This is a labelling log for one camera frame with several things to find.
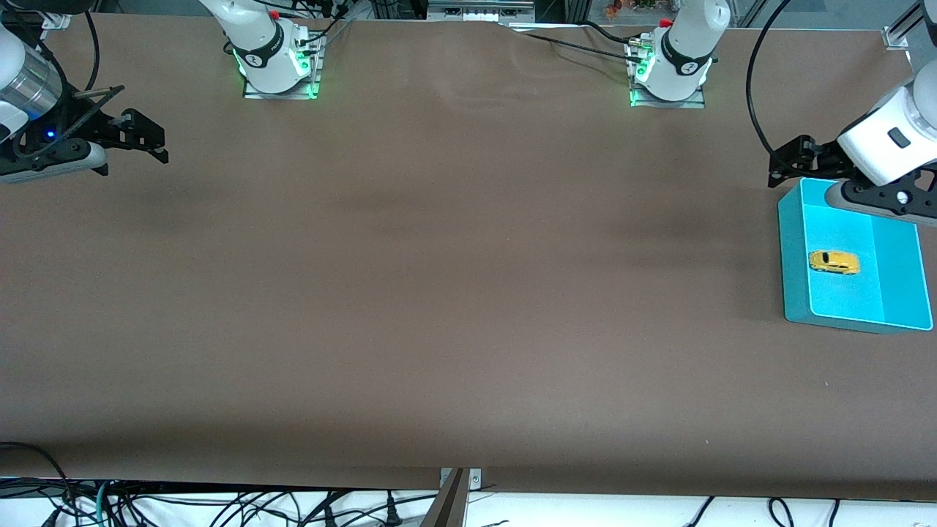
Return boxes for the yellow beetle toy car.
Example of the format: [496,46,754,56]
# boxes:
[807,250,862,276]

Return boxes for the turquoise plastic bin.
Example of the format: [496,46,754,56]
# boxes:
[776,177,934,335]

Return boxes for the brown table cover sheet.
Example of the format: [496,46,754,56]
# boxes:
[0,13,937,502]

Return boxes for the grey background device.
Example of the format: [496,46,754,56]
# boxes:
[427,0,537,23]

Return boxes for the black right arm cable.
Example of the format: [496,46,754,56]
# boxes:
[4,9,127,158]

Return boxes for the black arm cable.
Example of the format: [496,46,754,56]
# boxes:
[4,9,127,158]
[745,0,799,159]

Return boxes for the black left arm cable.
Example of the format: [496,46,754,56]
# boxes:
[745,0,799,159]

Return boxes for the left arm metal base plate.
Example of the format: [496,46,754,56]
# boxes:
[627,37,708,109]

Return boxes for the aluminium frame profile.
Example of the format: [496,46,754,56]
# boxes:
[884,0,937,51]

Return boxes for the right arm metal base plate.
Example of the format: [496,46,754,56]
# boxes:
[243,33,323,100]

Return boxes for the black base cable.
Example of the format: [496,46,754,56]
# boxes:
[296,13,354,46]

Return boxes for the short black table cable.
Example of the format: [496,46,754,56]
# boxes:
[578,20,638,45]

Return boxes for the long black table cable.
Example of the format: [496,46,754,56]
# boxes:
[512,29,645,64]

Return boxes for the black looping floor cable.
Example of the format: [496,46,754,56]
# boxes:
[0,441,74,527]

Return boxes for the tangled black floor cables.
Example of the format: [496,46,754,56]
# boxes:
[110,483,440,527]

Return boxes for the grey metal post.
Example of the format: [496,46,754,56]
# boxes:
[421,468,469,527]

